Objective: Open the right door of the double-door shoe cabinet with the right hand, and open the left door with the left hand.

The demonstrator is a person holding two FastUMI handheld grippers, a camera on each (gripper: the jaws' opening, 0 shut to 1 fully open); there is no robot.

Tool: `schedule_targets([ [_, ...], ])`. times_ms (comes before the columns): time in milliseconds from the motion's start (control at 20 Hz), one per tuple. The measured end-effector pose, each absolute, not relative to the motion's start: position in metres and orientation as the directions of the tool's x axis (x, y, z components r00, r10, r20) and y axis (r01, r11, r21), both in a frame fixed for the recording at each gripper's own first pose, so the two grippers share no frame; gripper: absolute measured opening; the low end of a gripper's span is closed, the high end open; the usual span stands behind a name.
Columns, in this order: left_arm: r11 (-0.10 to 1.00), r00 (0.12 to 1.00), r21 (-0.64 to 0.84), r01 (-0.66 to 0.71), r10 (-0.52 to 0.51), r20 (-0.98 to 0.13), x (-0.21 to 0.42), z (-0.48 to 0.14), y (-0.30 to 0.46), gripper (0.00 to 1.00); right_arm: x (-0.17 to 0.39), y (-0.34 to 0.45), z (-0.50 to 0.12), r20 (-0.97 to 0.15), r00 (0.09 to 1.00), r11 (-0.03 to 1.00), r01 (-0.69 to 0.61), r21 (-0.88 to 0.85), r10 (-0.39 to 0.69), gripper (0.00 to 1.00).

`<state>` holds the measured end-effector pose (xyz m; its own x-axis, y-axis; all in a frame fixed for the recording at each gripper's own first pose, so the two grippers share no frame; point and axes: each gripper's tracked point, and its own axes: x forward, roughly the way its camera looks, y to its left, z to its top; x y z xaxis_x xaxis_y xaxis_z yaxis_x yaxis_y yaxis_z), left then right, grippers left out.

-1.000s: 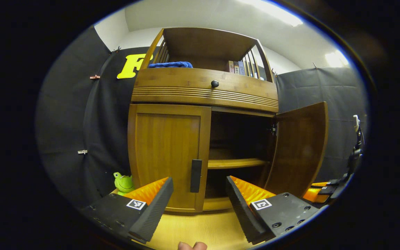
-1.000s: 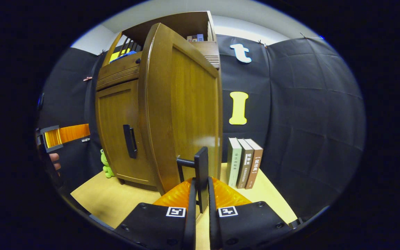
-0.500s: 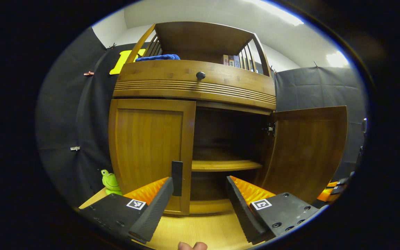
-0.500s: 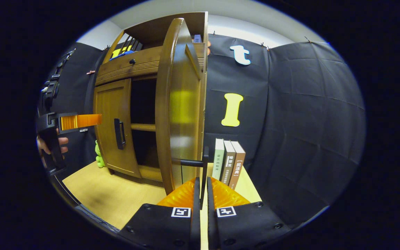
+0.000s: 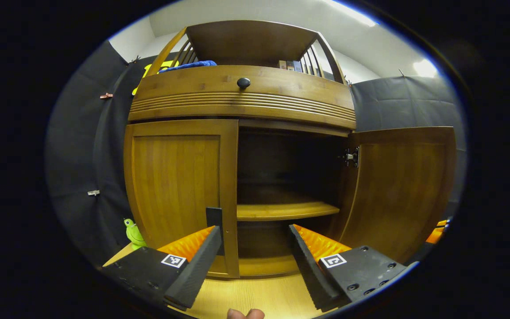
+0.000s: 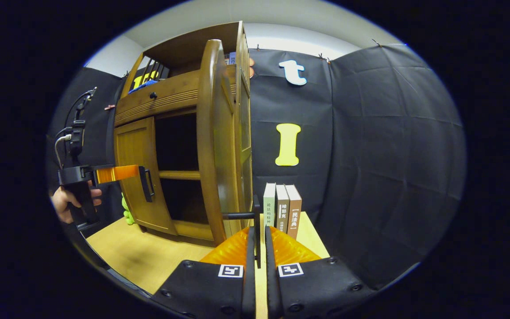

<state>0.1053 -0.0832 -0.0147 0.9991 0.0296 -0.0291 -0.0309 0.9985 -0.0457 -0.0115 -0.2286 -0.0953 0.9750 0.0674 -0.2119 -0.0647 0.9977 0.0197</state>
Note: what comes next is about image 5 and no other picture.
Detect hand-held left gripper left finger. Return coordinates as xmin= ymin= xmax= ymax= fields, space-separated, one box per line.
xmin=101 ymin=225 xmax=223 ymax=311

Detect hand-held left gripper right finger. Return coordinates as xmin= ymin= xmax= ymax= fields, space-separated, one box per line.
xmin=288 ymin=224 xmax=418 ymax=311

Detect wooden shoe cabinet door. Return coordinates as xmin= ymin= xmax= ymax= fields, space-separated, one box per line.
xmin=337 ymin=127 xmax=457 ymax=264
xmin=124 ymin=119 xmax=240 ymax=279

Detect wooden double-door shoe cabinet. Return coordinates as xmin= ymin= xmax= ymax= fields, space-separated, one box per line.
xmin=124 ymin=20 xmax=457 ymax=279

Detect metal door hinge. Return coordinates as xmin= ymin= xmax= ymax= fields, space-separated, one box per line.
xmin=343 ymin=146 xmax=360 ymax=168

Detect wooden inner shelf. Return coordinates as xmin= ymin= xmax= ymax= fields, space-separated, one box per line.
xmin=237 ymin=202 xmax=340 ymax=221

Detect green toy figure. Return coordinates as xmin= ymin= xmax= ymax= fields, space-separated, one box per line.
xmin=124 ymin=218 xmax=147 ymax=249

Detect small ceiling light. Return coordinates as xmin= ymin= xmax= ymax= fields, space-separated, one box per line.
xmin=413 ymin=59 xmax=439 ymax=78

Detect wooden ribbed drawer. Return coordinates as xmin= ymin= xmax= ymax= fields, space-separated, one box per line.
xmin=127 ymin=65 xmax=356 ymax=130

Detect blue cloth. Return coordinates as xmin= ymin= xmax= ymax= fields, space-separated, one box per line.
xmin=158 ymin=60 xmax=217 ymax=73

